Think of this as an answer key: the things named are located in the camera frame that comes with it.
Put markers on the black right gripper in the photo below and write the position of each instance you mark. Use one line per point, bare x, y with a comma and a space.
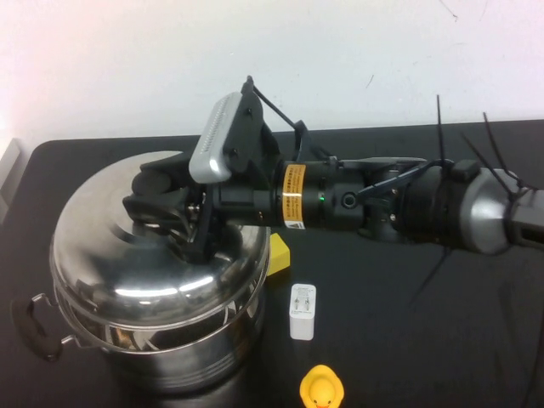
246, 204

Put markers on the stainless steel lid black knob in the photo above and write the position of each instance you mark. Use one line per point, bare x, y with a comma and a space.
127, 280

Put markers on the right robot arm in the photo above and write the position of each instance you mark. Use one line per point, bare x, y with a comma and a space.
425, 204

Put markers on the yellow foam block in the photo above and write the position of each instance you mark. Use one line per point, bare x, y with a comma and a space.
280, 257

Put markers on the yellow rubber duck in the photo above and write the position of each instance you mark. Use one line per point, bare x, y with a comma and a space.
321, 387

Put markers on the black zip tie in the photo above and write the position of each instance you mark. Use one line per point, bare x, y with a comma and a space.
495, 140
441, 132
429, 280
476, 151

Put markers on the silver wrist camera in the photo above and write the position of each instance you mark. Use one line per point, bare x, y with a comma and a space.
212, 140

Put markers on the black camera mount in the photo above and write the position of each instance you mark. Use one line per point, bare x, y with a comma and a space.
251, 136

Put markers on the grey metal rail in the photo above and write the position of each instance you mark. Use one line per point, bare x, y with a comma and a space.
7, 178

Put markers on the white usb wall charger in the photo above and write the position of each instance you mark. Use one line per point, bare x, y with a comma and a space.
302, 327

